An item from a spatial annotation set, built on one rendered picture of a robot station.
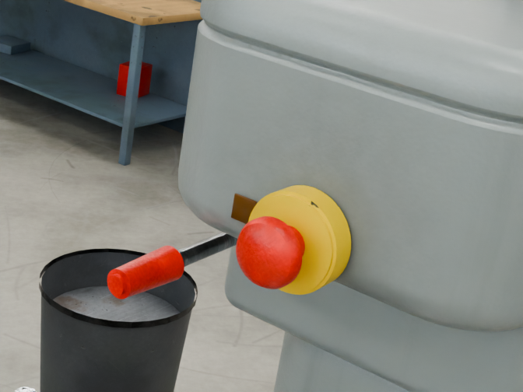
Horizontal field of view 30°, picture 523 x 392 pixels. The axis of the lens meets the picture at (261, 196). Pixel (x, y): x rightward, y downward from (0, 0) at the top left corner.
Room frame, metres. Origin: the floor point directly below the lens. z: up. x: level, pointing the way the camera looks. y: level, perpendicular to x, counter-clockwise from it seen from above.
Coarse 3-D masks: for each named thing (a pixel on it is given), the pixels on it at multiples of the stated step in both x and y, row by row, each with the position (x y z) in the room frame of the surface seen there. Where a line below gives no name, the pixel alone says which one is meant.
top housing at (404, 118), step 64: (256, 0) 0.56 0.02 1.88; (320, 0) 0.55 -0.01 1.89; (384, 0) 0.58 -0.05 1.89; (448, 0) 0.62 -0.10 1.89; (512, 0) 0.68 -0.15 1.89; (256, 64) 0.55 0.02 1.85; (320, 64) 0.53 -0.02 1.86; (384, 64) 0.50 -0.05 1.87; (448, 64) 0.49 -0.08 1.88; (512, 64) 0.48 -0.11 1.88; (192, 128) 0.58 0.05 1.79; (256, 128) 0.54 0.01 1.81; (320, 128) 0.52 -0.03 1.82; (384, 128) 0.50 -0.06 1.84; (448, 128) 0.48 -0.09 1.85; (512, 128) 0.47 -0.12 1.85; (192, 192) 0.57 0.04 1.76; (256, 192) 0.54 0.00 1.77; (384, 192) 0.50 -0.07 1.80; (448, 192) 0.48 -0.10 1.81; (512, 192) 0.47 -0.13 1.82; (384, 256) 0.49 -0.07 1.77; (448, 256) 0.48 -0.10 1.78; (512, 256) 0.47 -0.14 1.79; (448, 320) 0.48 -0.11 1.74; (512, 320) 0.48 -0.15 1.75
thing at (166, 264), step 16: (208, 240) 0.61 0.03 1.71; (224, 240) 0.62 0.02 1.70; (144, 256) 0.56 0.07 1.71; (160, 256) 0.56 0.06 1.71; (176, 256) 0.57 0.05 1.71; (192, 256) 0.59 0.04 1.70; (208, 256) 0.60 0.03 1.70; (112, 272) 0.54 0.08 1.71; (128, 272) 0.54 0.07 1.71; (144, 272) 0.54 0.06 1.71; (160, 272) 0.55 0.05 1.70; (176, 272) 0.56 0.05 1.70; (112, 288) 0.53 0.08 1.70; (128, 288) 0.53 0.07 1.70; (144, 288) 0.54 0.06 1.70
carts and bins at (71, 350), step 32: (64, 256) 2.74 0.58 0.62; (96, 256) 2.81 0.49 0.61; (128, 256) 2.84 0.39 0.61; (64, 288) 2.74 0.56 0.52; (96, 288) 2.79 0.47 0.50; (160, 288) 2.81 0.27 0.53; (192, 288) 2.70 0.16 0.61; (64, 320) 2.42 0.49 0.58; (96, 320) 2.38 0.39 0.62; (128, 320) 2.62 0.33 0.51; (160, 320) 2.44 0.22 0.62; (64, 352) 2.42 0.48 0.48; (96, 352) 2.39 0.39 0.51; (128, 352) 2.41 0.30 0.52; (160, 352) 2.47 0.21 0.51; (64, 384) 2.43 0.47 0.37; (96, 384) 2.40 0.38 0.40; (128, 384) 2.42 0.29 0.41; (160, 384) 2.49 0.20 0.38
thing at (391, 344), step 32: (256, 288) 0.64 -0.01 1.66; (288, 320) 0.63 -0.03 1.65; (320, 320) 0.61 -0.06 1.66; (352, 320) 0.60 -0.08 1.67; (384, 320) 0.59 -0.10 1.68; (416, 320) 0.58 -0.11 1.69; (352, 352) 0.60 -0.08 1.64; (384, 352) 0.59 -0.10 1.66; (416, 352) 0.57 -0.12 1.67; (448, 352) 0.56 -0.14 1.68; (480, 352) 0.55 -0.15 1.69; (512, 352) 0.54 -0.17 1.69; (416, 384) 0.57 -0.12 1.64; (448, 384) 0.56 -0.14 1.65; (480, 384) 0.55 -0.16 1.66; (512, 384) 0.54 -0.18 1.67
